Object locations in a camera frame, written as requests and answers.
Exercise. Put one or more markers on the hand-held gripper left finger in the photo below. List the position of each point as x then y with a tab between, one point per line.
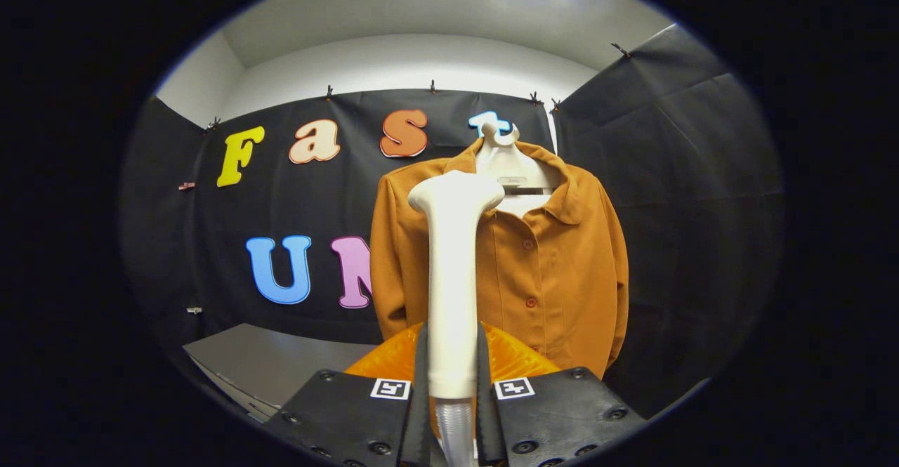
421	411

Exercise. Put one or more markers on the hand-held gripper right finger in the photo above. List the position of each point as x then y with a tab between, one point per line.
486	411

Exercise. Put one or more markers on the white garment steamer head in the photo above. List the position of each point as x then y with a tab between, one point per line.
453	277

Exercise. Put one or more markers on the orange button-up shirt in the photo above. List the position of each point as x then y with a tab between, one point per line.
562	277

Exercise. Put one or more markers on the white garment hanger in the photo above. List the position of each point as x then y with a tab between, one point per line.
513	168

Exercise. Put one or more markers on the row of black clips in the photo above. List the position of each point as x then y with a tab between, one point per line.
329	92

